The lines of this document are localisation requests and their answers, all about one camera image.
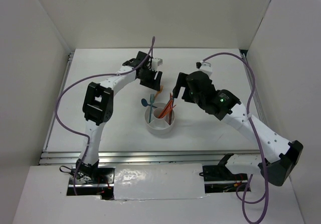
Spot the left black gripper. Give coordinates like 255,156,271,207
137,66,162,91

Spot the orange-yellow plastic fork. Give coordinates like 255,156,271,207
154,85,164,99

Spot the teal plastic fork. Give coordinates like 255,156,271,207
148,93,155,123

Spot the dark blue plastic knife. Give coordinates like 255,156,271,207
169,97,175,125

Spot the dark blue plastic spoon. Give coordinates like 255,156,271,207
141,98,157,108

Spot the orange plastic knife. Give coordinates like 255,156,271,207
167,93,174,125

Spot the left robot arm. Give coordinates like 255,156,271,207
76,51,163,183

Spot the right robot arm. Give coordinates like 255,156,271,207
173,71,303,186

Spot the white divided round container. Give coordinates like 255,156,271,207
144,102,176,136

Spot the white foam board cover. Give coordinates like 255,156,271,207
113,163,206,200

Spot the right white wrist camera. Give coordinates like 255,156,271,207
196,61,213,77

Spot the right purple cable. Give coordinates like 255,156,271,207
203,52,270,223

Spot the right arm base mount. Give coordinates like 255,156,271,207
199,154,248,193

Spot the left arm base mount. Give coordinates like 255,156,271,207
59,165,115,200

